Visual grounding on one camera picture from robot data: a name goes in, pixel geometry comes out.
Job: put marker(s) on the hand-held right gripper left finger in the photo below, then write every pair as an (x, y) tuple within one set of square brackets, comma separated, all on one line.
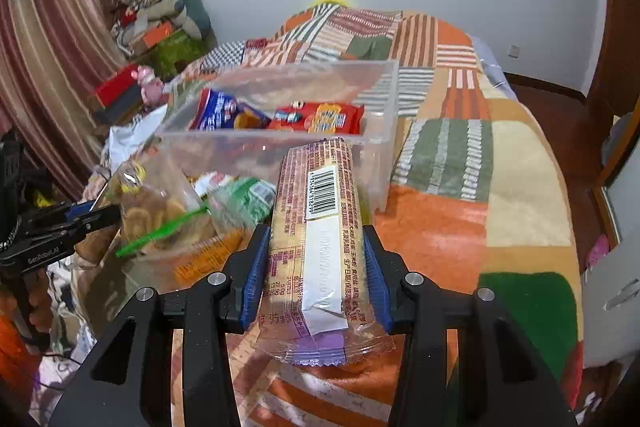
[(257, 267)]

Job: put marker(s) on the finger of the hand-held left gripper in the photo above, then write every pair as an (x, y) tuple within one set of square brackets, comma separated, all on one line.
[(82, 210), (100, 218)]

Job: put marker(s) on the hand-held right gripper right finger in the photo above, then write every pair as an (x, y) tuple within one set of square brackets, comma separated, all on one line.
[(375, 277)]

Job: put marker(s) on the clear bag of cookies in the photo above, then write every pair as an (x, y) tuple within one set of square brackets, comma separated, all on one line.
[(150, 207)]

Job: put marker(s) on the long clear biscuit pack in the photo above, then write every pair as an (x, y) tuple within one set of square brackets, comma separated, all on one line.
[(320, 207)]

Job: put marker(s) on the clear plastic box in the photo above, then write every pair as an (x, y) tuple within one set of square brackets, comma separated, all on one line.
[(380, 157)]

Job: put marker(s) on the orange snack packet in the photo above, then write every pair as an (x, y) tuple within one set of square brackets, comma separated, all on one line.
[(210, 257)]

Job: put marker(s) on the green snack packet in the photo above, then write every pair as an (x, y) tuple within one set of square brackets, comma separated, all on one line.
[(245, 199)]

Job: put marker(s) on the orange patchwork blanket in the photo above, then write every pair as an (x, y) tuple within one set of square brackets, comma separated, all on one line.
[(450, 232)]

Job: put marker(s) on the orange cloth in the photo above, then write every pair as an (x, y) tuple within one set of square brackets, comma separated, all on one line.
[(15, 347)]

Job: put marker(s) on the white cloth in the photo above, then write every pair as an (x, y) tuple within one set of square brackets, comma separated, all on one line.
[(135, 132)]

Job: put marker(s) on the white red snack packet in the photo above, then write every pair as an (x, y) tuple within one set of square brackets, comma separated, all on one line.
[(215, 182)]

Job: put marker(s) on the red box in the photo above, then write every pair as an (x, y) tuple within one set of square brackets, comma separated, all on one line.
[(117, 84)]

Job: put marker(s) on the pink plush toy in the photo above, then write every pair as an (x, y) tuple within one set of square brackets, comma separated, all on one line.
[(150, 87)]

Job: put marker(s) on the blue snack packet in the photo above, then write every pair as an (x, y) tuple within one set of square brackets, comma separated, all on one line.
[(220, 109)]

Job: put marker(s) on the green patterned cloth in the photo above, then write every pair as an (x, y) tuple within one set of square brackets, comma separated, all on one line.
[(177, 54)]

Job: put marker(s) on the striped curtain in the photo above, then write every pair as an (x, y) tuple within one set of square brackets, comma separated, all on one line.
[(50, 32)]

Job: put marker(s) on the orange cardboard box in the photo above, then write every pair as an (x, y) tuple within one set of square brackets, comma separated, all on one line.
[(162, 34)]

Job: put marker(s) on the checkered patchwork quilt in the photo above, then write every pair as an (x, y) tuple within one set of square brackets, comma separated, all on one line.
[(225, 54)]

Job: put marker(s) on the white appliance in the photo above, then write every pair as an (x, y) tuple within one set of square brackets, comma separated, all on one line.
[(615, 307)]

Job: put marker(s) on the grey bed sheet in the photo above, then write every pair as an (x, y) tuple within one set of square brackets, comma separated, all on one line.
[(492, 62)]

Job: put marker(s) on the brown wooden door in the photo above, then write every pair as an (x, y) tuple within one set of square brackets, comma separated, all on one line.
[(620, 32)]

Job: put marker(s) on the white wall socket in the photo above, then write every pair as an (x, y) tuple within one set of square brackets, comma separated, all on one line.
[(513, 51)]

